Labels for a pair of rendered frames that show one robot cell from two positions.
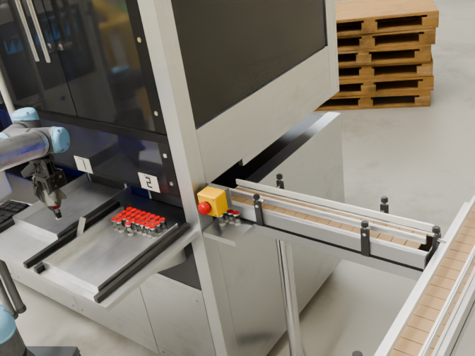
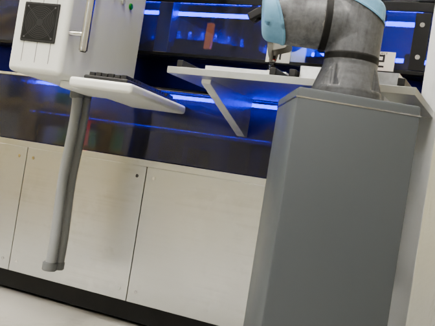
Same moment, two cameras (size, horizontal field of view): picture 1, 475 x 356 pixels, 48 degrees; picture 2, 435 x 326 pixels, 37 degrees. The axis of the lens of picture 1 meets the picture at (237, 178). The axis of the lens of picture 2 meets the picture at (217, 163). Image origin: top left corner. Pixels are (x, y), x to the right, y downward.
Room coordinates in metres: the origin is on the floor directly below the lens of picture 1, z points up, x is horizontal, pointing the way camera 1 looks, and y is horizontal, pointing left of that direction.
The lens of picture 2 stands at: (-0.28, 1.28, 0.60)
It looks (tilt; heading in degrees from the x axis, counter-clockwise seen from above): 1 degrees up; 344
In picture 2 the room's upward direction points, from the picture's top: 9 degrees clockwise
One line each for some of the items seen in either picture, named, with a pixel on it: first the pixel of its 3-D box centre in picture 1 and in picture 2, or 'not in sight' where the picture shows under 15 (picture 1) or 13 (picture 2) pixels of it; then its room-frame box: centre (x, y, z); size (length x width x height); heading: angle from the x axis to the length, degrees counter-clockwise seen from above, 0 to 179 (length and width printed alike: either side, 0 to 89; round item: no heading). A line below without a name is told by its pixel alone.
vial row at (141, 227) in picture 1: (136, 226); not in sight; (1.48, 0.35, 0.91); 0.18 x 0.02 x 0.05; 49
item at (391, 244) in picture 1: (319, 217); not in sight; (1.34, -0.23, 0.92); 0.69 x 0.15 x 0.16; 50
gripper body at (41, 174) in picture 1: (46, 171); not in sight; (1.58, 0.61, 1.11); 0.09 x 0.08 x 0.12; 50
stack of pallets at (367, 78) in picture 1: (367, 51); not in sight; (4.55, -1.30, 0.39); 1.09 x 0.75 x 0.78; 74
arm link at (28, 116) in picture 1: (28, 127); not in sight; (1.58, 0.62, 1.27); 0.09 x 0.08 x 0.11; 163
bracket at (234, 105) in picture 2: not in sight; (226, 110); (1.70, 0.72, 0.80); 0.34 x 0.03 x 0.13; 140
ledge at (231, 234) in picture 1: (231, 227); not in sight; (1.44, 0.04, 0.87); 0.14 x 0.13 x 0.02; 140
